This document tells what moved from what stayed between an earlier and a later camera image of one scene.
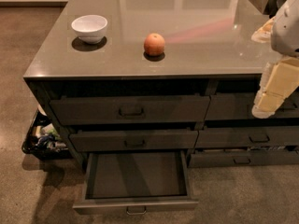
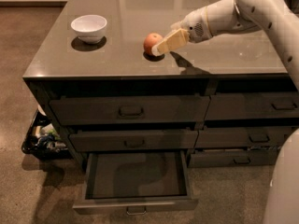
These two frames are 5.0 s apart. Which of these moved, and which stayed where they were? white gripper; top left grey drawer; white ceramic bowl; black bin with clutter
Moved: white gripper
Stayed: top left grey drawer; white ceramic bowl; black bin with clutter
